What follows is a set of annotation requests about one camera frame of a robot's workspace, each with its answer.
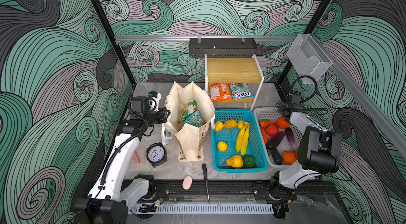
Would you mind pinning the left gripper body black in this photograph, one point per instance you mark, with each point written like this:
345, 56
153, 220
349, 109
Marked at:
157, 117

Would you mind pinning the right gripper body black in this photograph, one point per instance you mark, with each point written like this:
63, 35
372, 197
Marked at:
282, 107

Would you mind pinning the light purple eggplant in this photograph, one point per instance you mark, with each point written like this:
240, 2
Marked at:
291, 139

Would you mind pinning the green yellow snack bag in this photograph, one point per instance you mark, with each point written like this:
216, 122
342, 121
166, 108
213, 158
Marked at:
189, 109

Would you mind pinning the teal red snack bag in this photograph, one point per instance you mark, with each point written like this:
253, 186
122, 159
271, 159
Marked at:
195, 120

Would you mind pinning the cream canvas grocery bag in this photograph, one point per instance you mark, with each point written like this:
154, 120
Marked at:
189, 138

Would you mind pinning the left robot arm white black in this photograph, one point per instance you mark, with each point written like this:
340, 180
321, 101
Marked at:
106, 202

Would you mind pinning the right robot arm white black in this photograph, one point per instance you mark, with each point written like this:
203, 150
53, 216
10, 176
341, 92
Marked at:
318, 152

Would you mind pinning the teal Fox's candy bag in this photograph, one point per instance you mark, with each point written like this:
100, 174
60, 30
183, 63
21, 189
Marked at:
241, 91

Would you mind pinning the orange snack bag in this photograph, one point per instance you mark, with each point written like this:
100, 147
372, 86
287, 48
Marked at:
220, 92

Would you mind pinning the orange tomato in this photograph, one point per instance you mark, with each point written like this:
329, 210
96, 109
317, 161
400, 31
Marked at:
282, 123

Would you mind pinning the white plastic basket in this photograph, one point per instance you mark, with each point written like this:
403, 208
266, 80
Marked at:
268, 113

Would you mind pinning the orange carrot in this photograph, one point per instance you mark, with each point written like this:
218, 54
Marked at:
262, 125

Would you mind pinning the dark eggplant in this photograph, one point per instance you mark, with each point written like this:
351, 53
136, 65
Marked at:
272, 145

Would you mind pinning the black alarm clock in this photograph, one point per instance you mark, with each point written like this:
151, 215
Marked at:
156, 154

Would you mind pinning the orange bell pepper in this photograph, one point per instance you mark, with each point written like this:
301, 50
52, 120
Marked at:
289, 157

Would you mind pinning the small yellow banana bunch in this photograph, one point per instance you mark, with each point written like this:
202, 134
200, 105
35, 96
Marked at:
242, 138

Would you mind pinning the yellow mango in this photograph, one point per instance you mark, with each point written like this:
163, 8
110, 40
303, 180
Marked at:
230, 124

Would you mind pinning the teal plastic basket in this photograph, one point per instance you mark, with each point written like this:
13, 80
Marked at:
230, 136

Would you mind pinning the green avocado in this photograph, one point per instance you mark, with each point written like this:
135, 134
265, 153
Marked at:
249, 161

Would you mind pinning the yellow lemon upper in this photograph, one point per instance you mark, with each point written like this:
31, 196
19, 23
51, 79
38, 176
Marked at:
218, 126

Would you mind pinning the yellow lemon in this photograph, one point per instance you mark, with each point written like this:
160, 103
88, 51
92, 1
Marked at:
222, 146
218, 126

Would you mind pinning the white wooden two-tier shelf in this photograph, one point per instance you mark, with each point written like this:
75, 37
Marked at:
234, 70

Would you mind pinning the black screwdriver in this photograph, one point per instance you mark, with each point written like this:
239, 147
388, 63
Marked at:
204, 168

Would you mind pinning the yellow pear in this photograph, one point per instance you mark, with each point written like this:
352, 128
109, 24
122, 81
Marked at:
235, 162

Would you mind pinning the pink oval eraser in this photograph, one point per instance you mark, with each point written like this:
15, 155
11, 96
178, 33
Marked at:
187, 182

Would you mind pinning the yellow lemon lower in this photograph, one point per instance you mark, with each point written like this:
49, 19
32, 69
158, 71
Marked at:
222, 146

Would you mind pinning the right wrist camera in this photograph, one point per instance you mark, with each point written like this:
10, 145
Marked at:
294, 101

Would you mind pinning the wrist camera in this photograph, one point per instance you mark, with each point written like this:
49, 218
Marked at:
294, 101
154, 99

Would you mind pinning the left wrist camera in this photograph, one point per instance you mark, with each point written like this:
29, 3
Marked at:
154, 99

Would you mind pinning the clear acrylic wall holder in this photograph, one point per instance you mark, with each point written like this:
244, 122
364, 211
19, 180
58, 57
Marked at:
309, 58

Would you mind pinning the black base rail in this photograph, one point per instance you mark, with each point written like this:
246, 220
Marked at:
259, 190

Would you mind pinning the white cable duct strip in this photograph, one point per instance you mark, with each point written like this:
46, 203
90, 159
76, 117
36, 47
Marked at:
205, 208

